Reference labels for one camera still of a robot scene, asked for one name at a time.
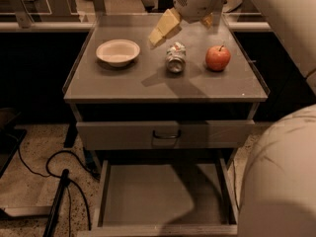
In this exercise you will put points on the red apple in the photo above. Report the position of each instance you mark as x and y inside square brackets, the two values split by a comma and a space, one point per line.
[217, 57]

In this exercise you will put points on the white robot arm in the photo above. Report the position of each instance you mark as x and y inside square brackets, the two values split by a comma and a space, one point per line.
[278, 193]

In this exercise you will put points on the white horizontal rail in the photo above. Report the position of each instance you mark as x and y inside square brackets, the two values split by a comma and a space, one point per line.
[9, 27]

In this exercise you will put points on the open middle drawer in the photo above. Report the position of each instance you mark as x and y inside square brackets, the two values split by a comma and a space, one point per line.
[164, 199]

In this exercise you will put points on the white bowl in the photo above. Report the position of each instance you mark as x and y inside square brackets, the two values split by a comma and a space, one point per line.
[118, 52]

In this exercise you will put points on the closed top drawer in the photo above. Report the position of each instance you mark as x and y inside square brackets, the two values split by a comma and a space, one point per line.
[128, 135]

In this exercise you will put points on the grey drawer cabinet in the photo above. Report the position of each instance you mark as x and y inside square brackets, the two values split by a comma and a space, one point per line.
[145, 90]

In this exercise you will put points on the black bar on floor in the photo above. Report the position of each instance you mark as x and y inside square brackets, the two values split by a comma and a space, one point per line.
[54, 211]

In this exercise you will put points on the silver 7up can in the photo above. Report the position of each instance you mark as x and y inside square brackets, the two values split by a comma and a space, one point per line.
[176, 57]

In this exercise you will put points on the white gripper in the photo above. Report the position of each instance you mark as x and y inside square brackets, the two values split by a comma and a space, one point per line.
[194, 6]

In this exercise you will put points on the dark object at left edge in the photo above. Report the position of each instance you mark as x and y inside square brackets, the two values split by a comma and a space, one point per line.
[10, 137]

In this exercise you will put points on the black drawer handle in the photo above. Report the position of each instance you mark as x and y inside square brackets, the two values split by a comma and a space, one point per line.
[166, 136]

